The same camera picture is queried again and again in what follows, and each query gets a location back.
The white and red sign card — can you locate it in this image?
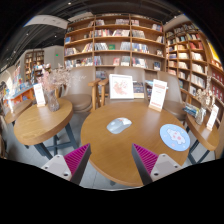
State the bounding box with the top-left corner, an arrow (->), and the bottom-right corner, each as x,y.
148,79 -> 168,112

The stack of books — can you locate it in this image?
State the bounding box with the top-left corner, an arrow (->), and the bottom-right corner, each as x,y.
182,102 -> 200,118

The glass vase with dried flowers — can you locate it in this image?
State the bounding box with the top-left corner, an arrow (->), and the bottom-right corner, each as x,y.
37,64 -> 73,113
194,76 -> 216,126

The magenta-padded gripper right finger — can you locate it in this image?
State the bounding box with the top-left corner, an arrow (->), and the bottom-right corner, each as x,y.
131,143 -> 184,186

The white framed floral picture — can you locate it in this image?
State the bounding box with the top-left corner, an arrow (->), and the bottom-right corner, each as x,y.
109,73 -> 135,100

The taupe armchair with wooden arms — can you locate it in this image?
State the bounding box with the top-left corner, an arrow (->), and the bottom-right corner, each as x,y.
156,70 -> 188,122
98,65 -> 151,104
61,65 -> 101,114

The grey computer mouse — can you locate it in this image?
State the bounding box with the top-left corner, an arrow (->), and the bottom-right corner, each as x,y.
106,117 -> 133,135

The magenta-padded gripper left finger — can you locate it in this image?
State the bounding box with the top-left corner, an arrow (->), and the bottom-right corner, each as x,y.
41,143 -> 92,186

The distant wooden bookshelf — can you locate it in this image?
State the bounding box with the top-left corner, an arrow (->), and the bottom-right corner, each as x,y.
23,49 -> 45,83

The curved wooden bookshelf with books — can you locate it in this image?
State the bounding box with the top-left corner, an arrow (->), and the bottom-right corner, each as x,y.
164,20 -> 224,111

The wide wooden bookshelf with books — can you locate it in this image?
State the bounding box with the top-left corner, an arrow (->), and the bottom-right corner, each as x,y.
63,13 -> 167,73

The dark cover book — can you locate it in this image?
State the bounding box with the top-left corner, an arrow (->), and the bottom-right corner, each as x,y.
132,81 -> 145,99

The light blue round mouse pad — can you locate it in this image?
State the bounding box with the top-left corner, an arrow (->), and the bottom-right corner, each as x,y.
159,123 -> 191,152

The small white sign card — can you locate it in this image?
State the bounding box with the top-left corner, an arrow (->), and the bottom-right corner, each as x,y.
32,82 -> 47,108
205,103 -> 220,132

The round wooden side table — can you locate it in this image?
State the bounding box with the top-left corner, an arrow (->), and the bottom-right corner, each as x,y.
3,99 -> 34,126
13,97 -> 79,160
184,111 -> 221,164

